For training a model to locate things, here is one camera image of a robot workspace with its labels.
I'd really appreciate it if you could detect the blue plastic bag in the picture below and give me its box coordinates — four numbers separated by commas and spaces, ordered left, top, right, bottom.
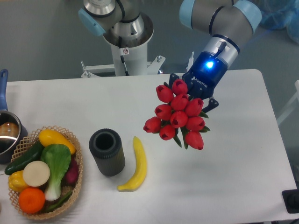
255, 0, 299, 43

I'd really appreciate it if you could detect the blue handled saucepan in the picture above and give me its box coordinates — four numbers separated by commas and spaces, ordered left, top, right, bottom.
0, 69, 28, 164

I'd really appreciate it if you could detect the dark grey ribbed vase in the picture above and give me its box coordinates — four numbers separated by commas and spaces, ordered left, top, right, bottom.
89, 128, 125, 176

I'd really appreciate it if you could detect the green cucumber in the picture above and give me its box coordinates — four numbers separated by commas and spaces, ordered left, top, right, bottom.
4, 140, 44, 175

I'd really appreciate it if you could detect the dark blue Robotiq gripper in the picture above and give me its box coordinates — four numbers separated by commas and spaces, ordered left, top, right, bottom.
164, 52, 228, 113

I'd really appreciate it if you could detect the black device at table edge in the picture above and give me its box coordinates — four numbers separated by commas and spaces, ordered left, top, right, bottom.
282, 189, 299, 214

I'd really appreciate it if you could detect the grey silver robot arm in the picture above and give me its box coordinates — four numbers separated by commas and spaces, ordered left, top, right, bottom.
78, 0, 262, 112

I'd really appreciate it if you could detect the yellow bell pepper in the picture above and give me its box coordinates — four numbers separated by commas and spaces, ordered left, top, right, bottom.
8, 170, 29, 193

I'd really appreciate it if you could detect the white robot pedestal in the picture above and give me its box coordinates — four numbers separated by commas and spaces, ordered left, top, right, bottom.
81, 12, 165, 78

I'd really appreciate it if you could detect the orange fruit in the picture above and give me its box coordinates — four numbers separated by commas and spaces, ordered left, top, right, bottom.
18, 188, 45, 214

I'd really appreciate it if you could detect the woven wicker basket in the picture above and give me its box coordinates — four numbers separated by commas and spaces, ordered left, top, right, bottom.
8, 126, 83, 220

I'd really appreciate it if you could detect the green bok choy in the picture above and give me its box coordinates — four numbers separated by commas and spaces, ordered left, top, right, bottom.
41, 144, 71, 201

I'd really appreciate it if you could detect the red tulip bouquet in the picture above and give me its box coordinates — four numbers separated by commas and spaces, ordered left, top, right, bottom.
143, 78, 210, 150

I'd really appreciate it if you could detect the yellow banana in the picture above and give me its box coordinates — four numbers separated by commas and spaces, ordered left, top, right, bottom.
117, 136, 147, 192

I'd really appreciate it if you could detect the white frame at right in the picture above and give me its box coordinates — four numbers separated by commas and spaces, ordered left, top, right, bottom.
276, 80, 299, 126

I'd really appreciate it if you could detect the white round radish slice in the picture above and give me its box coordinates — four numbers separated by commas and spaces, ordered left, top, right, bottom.
22, 161, 50, 187

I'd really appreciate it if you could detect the yellow squash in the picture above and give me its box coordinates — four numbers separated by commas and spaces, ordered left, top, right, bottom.
38, 129, 76, 154

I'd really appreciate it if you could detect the purple sweet potato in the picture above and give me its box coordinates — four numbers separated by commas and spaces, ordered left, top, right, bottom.
64, 157, 79, 184

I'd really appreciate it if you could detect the green chili pepper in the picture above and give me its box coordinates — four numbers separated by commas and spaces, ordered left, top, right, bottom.
43, 191, 72, 213

